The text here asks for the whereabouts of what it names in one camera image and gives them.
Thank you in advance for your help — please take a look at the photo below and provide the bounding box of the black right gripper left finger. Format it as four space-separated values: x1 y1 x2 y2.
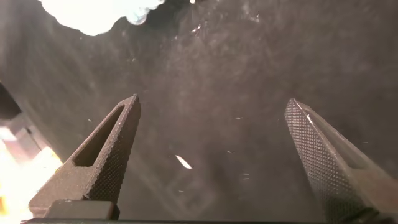
28 93 142 218

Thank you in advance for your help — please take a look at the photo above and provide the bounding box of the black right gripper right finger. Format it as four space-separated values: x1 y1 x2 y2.
284 97 398 223

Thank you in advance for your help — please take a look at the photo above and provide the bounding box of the light blue bath pouf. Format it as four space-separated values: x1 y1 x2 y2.
39 0 165 37

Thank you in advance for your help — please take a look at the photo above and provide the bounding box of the black table cloth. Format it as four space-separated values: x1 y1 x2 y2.
0 0 398 223

